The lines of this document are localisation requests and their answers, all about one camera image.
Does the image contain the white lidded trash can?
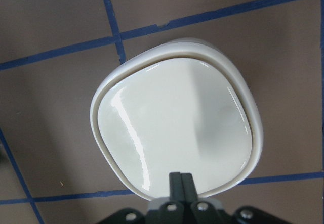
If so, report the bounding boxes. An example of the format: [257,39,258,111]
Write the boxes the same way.
[90,38,263,200]

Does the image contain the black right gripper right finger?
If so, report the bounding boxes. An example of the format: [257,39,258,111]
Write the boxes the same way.
[181,173,218,223]

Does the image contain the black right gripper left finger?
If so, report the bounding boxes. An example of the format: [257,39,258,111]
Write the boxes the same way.
[159,172,183,223]

